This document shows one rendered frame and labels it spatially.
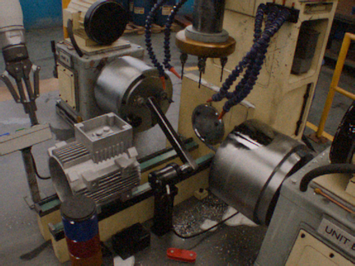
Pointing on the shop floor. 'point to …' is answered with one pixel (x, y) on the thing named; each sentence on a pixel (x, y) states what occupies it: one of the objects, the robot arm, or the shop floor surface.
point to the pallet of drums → (139, 13)
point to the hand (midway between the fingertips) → (31, 113)
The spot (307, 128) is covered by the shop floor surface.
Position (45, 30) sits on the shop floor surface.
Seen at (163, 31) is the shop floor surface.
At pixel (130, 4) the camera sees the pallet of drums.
